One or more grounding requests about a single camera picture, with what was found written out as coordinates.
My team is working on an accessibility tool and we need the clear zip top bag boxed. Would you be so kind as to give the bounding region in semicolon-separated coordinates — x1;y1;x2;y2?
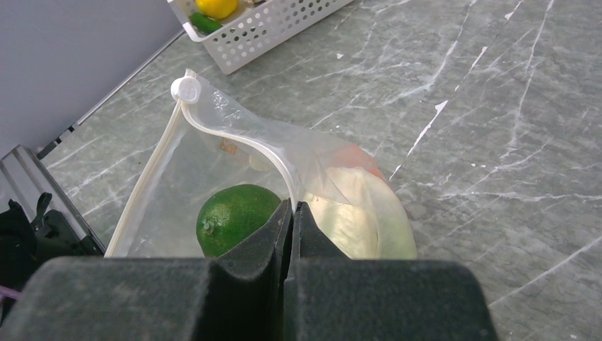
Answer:
104;68;417;261

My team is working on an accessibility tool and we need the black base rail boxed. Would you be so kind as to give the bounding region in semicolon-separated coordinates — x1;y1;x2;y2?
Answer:
1;192;105;322

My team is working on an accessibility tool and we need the green lettuce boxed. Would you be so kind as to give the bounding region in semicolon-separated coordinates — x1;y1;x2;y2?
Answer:
303;167;417;259

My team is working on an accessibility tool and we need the yellow lemon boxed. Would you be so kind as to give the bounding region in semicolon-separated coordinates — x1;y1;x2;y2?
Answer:
195;0;239;20

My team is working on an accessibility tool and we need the green lime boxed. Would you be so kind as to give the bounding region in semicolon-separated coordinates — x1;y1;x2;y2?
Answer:
196;184;281;257

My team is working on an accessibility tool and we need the white perforated plastic basket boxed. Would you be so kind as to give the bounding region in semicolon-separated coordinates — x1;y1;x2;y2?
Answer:
168;0;350;75

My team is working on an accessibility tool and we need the green chili pepper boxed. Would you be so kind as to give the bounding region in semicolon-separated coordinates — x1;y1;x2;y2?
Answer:
189;12;222;35

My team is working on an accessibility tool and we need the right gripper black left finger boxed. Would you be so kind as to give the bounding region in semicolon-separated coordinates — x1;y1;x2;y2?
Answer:
1;200;292;340

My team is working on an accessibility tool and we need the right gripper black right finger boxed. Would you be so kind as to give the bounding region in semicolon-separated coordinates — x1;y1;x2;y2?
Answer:
283;202;498;340

